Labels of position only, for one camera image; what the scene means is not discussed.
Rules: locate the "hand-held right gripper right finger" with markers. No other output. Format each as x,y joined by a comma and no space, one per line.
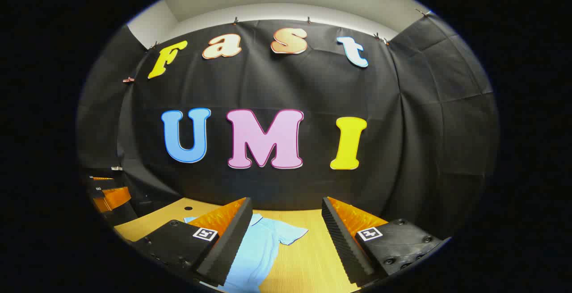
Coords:
342,248

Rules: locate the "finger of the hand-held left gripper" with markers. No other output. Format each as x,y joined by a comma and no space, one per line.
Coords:
105,183
123,215

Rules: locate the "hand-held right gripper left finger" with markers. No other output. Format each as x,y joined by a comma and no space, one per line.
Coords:
228,248

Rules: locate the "light blue T-shirt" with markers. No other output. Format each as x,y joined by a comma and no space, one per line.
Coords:
259,248

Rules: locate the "black backdrop cloth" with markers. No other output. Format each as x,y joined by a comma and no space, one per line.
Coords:
268,83

